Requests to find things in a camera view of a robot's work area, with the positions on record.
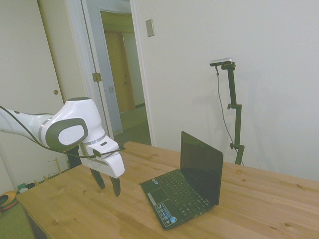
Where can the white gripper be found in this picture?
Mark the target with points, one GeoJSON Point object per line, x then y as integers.
{"type": "Point", "coordinates": [113, 165]}

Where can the black Asus laptop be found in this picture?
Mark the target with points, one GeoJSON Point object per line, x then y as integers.
{"type": "Point", "coordinates": [199, 169]}

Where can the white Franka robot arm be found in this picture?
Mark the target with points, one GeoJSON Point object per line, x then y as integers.
{"type": "Point", "coordinates": [74, 112]}

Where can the small wooden rack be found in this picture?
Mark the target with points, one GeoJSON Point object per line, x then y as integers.
{"type": "Point", "coordinates": [58, 166]}

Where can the green lidded cup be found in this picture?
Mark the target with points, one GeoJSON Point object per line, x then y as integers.
{"type": "Point", "coordinates": [22, 188]}

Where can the metal door latch plate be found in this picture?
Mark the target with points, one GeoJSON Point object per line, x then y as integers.
{"type": "Point", "coordinates": [111, 88]}

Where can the orange and black bowl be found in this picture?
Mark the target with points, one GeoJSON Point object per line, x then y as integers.
{"type": "Point", "coordinates": [7, 199]}

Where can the round closet door knob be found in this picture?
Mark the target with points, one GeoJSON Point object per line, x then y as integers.
{"type": "Point", "coordinates": [56, 92]}

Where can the brass door hinge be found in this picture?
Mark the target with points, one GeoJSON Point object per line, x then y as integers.
{"type": "Point", "coordinates": [96, 77]}

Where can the wooden hallway door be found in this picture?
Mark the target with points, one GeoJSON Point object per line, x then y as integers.
{"type": "Point", "coordinates": [117, 74]}

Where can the white open room door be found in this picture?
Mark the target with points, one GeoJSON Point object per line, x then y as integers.
{"type": "Point", "coordinates": [107, 62]}

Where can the white closet door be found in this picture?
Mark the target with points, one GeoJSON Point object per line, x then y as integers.
{"type": "Point", "coordinates": [49, 37]}

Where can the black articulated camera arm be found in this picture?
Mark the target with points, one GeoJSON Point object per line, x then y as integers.
{"type": "Point", "coordinates": [233, 87]}

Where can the white light switch plate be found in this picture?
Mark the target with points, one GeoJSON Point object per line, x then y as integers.
{"type": "Point", "coordinates": [149, 28]}

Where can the silver stereo camera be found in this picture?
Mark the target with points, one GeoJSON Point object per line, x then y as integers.
{"type": "Point", "coordinates": [220, 62]}

